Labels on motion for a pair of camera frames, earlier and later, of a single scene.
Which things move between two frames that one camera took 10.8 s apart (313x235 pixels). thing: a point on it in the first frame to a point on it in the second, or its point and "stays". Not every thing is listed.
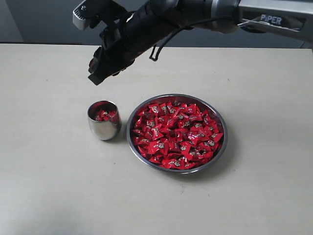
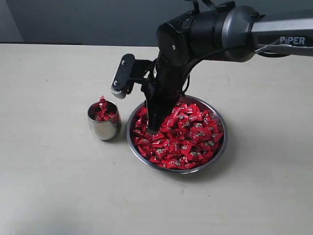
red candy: x=178 y=162 stays
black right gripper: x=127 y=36 to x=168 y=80
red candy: x=102 y=115 stays
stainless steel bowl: x=177 y=133 stays
